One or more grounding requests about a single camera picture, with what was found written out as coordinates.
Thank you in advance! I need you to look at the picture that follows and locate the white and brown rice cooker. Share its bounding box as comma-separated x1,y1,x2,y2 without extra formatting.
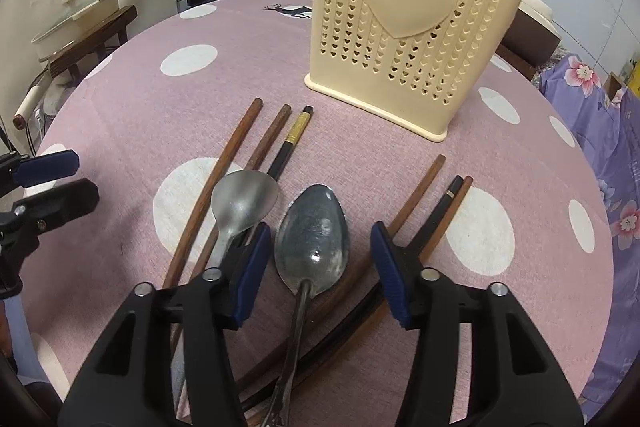
500,0,563,58

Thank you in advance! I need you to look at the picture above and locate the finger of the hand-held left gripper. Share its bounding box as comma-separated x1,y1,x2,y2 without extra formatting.
0,149,81,198
0,178,101,238

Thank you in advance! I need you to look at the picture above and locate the purple floral cloth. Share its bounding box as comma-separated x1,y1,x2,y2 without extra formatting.
532,54,640,408

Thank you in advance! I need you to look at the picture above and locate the cream plastic utensil holder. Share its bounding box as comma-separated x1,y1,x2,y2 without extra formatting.
304,0,537,142

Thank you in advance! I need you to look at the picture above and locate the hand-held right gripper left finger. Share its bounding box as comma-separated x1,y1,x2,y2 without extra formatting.
57,222,273,427

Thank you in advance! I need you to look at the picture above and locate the wooden stool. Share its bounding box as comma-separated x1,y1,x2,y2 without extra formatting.
47,5,138,82

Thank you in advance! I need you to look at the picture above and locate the cream electric pot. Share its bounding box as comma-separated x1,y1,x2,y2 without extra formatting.
31,0,121,62

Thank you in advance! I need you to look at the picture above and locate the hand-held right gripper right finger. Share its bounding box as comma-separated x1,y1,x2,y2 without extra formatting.
370,221,586,427

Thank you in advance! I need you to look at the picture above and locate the white handle with brown tip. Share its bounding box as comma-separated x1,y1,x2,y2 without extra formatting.
12,84,48,130

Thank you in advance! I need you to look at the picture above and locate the black chopstick with gold band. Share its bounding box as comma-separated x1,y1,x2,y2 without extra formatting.
240,106,315,250

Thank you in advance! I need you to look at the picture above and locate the brown wooden chopstick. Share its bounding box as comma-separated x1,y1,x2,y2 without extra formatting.
247,176,474,427
244,104,292,172
161,98,264,293
235,155,446,400

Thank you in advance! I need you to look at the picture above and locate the large metal spoon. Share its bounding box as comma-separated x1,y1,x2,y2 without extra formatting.
270,183,347,427

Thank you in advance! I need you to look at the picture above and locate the small metal spoon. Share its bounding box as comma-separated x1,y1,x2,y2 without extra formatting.
170,170,280,427

